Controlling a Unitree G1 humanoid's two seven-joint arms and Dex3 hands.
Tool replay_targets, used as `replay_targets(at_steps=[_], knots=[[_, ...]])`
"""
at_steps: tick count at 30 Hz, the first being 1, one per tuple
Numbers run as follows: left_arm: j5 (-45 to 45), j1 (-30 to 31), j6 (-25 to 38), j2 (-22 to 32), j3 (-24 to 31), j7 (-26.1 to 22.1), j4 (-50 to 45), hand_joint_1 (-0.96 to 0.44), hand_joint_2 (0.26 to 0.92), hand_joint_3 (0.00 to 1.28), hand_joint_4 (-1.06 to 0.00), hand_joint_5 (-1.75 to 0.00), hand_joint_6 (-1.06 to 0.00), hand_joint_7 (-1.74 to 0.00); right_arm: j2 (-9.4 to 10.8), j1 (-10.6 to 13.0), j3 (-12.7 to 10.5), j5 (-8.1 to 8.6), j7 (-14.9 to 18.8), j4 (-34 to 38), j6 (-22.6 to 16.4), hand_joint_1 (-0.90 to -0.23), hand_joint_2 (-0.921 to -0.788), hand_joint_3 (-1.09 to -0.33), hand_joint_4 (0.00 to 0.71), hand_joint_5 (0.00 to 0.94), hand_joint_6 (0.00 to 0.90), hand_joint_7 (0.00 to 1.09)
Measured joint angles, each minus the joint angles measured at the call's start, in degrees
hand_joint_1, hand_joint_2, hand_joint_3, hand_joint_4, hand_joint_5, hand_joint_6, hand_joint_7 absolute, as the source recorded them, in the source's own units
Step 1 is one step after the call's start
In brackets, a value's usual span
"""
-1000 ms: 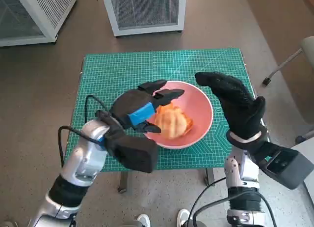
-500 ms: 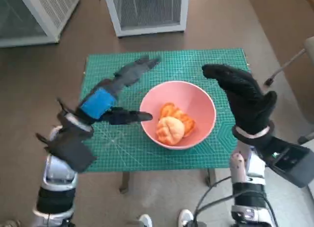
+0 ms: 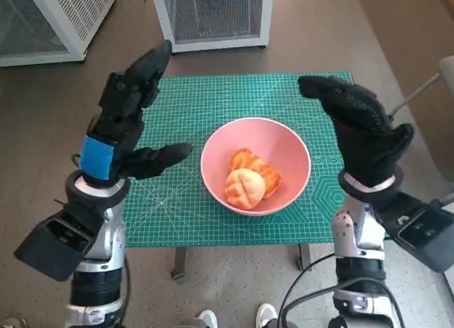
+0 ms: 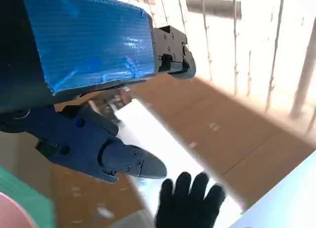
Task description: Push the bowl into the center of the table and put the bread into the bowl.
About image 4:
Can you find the green cutting mat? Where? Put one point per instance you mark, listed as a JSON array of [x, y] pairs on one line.
[[29, 188]]

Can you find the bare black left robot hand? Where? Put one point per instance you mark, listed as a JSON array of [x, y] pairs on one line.
[[86, 40]]

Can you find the white window bars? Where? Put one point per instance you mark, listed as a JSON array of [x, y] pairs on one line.
[[279, 28]]

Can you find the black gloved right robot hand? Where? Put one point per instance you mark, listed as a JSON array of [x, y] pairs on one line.
[[187, 205]]

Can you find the pink bowl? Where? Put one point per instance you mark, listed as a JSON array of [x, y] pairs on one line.
[[12, 213]]

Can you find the white board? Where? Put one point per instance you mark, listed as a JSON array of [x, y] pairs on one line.
[[284, 201]]

